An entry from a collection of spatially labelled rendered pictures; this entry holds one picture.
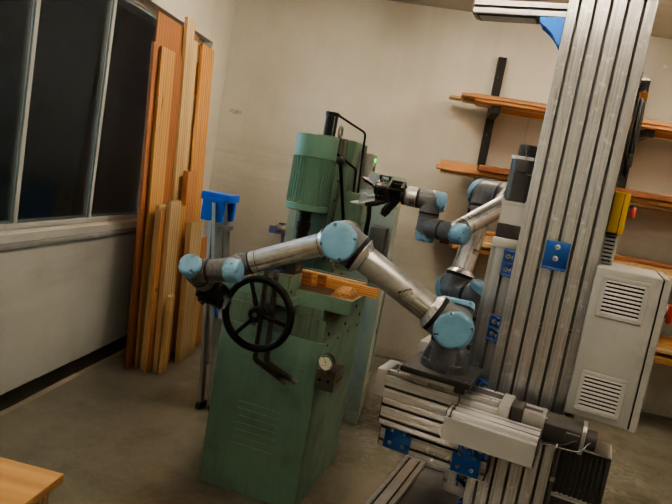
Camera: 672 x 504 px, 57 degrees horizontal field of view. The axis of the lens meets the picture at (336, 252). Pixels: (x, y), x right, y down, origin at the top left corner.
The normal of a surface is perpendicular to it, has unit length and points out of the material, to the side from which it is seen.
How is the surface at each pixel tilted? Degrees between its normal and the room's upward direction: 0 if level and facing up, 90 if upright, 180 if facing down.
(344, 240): 87
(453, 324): 94
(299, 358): 90
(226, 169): 90
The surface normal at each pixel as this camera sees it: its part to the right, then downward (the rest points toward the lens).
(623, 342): -0.40, 0.04
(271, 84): -0.16, 0.10
